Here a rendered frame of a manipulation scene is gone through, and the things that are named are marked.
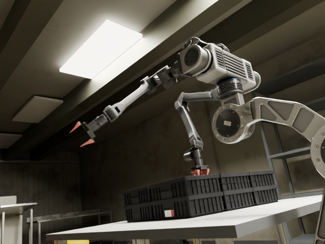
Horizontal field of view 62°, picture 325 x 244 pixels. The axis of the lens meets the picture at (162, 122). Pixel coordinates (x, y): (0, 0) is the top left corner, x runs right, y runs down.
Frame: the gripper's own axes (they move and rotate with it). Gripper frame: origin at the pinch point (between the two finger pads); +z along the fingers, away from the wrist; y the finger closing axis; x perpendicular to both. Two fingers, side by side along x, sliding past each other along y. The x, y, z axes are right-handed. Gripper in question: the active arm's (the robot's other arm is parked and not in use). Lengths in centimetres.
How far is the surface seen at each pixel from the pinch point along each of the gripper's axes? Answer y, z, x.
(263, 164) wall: -250, -30, -128
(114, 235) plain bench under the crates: 62, 23, -1
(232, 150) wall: -243, -64, -176
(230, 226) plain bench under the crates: 51, 22, 66
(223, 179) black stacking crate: -11.3, 1.4, 8.1
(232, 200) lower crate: -16.2, 14.8, 7.8
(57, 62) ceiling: 39, -188, -195
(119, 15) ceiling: 4, -187, -79
